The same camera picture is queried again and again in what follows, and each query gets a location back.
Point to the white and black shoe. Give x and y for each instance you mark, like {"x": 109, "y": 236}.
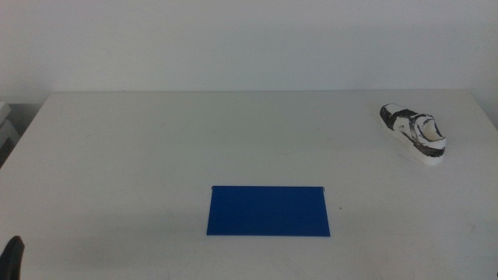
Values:
{"x": 416, "y": 134}

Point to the blue rectangular mat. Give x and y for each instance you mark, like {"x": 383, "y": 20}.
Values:
{"x": 268, "y": 212}

